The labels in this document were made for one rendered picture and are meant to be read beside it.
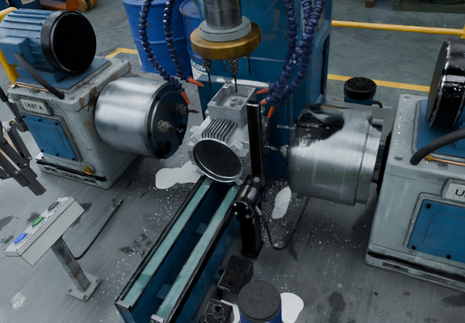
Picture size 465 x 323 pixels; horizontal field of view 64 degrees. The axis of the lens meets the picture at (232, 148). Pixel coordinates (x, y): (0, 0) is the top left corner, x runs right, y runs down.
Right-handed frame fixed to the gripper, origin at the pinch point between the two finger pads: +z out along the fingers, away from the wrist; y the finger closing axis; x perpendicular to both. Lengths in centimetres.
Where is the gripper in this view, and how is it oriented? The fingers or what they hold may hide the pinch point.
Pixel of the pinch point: (31, 182)
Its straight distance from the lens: 97.8
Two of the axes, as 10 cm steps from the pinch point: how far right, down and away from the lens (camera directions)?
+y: 4.0, -6.1, 6.9
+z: 4.8, 7.7, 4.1
